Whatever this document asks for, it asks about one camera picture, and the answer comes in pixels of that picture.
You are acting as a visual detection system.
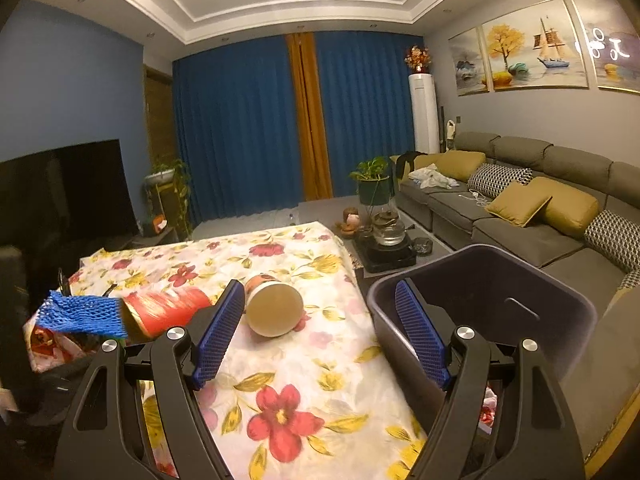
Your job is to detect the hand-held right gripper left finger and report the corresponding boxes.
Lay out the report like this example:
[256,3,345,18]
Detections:
[54,280,247,480]

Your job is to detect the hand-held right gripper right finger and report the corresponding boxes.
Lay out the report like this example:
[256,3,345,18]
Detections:
[395,280,586,480]

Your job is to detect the pale printed paper cup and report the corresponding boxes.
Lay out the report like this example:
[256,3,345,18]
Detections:
[244,273,306,337]

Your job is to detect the red streaked paper cup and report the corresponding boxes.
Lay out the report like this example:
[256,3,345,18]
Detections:
[121,287,215,337]

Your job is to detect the dark grey plastic bin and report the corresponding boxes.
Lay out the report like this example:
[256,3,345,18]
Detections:
[367,244,598,396]

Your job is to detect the blue foam net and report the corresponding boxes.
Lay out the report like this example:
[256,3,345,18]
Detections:
[37,290,127,339]

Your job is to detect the black tea tray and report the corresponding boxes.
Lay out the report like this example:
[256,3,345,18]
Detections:
[354,234,420,275]

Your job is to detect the floral tablecloth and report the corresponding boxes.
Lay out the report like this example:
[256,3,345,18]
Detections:
[22,220,436,480]

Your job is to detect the glass teapot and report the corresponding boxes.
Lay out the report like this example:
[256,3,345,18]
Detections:
[371,208,407,247]

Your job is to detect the potted plant in green pot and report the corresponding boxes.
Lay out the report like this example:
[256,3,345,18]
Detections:
[349,156,391,207]

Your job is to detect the white clothes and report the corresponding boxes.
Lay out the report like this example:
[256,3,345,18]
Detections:
[409,162,458,190]

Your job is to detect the square yellow cushion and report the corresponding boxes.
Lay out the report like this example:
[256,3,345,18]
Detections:
[486,180,552,228]

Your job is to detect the trailing plant on stand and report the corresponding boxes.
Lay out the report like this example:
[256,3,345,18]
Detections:
[144,158,193,238]

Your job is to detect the dark jacket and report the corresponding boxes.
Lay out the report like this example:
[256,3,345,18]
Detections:
[390,150,426,178]

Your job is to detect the black white patterned cushion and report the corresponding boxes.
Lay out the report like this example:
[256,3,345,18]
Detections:
[584,209,640,273]
[467,162,533,200]

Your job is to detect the grey cushion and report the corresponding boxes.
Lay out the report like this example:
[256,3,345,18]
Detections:
[550,287,640,456]

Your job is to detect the yellow bolster cushion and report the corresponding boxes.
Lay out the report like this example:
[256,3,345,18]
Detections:
[527,176,599,240]

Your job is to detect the black television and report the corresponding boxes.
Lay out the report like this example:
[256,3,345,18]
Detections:
[0,138,141,281]

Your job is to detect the wide blue curtain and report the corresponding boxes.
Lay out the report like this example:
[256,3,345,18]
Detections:
[172,35,307,226]
[315,30,426,196]

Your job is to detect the grey sectional sofa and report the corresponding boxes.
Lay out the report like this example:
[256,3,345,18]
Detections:
[390,131,640,461]

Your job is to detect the white standing air conditioner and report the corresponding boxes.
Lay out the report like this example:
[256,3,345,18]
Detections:
[409,73,441,155]

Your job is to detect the wooden door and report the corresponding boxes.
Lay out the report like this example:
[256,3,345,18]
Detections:
[142,63,177,173]

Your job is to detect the orange curtain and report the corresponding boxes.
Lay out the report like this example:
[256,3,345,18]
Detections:
[286,31,334,201]

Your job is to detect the small framed landscape painting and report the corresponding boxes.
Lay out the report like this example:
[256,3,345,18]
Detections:
[448,27,491,97]

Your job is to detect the red gold flower decoration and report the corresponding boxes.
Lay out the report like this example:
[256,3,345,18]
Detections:
[404,45,432,75]

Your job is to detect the framed sailboat painting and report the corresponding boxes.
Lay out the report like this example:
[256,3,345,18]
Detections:
[481,0,590,93]

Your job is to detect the framed painting with glare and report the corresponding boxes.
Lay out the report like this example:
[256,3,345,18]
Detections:
[570,0,640,95]

